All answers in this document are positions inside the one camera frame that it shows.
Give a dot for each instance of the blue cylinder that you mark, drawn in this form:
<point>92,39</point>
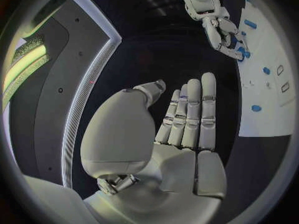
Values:
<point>244,52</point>

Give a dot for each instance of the white task board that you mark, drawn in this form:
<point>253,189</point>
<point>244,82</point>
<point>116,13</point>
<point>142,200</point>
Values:
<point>268,89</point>

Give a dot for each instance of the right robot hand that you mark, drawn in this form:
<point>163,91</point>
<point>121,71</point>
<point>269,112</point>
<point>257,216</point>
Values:
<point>222,35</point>

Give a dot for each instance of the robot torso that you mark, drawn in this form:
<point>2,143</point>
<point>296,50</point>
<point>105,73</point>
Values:
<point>53,97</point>

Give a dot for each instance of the blue plug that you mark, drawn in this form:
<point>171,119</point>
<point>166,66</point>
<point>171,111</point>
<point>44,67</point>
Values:
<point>256,108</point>

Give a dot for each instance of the blue peg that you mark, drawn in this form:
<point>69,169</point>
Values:
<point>266,70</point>
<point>243,33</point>

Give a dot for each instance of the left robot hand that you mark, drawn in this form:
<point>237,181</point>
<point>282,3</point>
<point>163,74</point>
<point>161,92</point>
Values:
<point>177,168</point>

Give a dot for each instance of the blue block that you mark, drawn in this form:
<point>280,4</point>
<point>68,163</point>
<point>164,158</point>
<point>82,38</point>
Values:
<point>250,24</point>

